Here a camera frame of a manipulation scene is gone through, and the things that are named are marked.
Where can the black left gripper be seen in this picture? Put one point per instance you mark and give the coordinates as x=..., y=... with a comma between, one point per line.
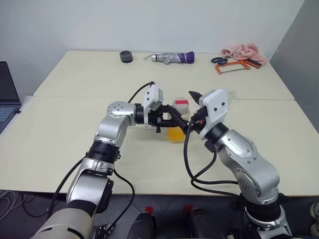
x=155, y=118

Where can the grey white shoe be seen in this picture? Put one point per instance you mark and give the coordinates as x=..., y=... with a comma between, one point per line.
x=315, y=210

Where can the orange hacksaw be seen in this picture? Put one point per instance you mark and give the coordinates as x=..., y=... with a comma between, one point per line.
x=218, y=68

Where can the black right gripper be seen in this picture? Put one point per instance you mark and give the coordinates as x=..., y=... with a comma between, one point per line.
x=199, y=117

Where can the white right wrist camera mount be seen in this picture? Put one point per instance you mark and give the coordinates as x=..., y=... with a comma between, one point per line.
x=215, y=112

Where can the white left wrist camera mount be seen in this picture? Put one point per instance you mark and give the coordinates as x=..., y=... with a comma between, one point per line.
x=151, y=95

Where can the black bar with red edge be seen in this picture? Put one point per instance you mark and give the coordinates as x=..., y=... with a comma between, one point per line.
x=254, y=63

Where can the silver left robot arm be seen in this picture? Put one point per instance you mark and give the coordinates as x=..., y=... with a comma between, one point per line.
x=112, y=124

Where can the dark grey laptop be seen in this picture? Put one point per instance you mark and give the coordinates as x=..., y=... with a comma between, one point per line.
x=7, y=99

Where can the red tag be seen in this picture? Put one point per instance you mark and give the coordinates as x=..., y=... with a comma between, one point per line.
x=149, y=209
x=188, y=208

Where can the grey purple folded umbrella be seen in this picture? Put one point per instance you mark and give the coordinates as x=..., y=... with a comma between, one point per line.
x=172, y=57

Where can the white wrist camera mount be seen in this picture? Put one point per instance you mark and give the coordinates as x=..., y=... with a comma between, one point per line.
x=151, y=95
x=215, y=112

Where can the dark rounded shape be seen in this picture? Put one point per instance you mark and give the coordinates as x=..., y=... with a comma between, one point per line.
x=207, y=224
x=142, y=226

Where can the pink towel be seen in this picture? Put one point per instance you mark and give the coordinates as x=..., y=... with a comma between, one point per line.
x=246, y=51

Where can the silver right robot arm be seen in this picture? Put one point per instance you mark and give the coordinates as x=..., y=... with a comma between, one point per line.
x=244, y=149

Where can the clear orange juice bottle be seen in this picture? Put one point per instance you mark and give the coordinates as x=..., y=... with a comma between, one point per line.
x=175, y=135

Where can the black metal bracket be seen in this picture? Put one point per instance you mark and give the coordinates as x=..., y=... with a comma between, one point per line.
x=102, y=229

